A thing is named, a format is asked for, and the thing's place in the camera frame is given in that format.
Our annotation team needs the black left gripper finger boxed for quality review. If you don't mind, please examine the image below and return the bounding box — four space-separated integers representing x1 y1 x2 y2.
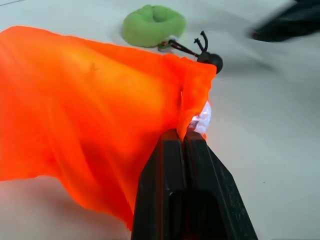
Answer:
183 129 259 240
130 128 189 240
246 0 320 43

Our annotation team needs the white tube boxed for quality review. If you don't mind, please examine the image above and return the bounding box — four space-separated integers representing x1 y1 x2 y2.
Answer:
188 101 213 136

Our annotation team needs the orange drawstring pouch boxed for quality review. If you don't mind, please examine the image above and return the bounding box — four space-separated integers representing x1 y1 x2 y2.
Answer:
0 24 224 232

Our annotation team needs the green plush ring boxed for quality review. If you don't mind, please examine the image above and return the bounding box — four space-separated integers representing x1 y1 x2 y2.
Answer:
121 4 187 48

